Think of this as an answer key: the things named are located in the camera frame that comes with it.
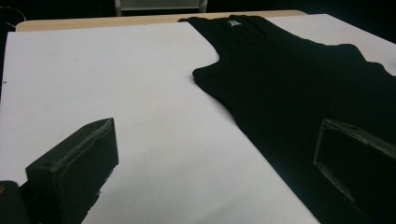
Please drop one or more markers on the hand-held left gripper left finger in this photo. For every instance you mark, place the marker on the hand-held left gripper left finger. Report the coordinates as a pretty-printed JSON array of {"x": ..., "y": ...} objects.
[{"x": 74, "y": 165}]

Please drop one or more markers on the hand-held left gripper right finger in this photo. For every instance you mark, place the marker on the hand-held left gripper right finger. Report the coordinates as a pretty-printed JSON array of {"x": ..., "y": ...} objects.
[{"x": 358, "y": 161}]

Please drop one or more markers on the black tank top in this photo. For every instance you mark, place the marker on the black tank top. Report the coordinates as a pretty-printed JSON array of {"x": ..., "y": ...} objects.
[{"x": 280, "y": 81}]

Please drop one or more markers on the white table cover sheet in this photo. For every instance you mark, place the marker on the white table cover sheet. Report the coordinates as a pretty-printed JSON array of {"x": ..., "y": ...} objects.
[{"x": 109, "y": 81}]

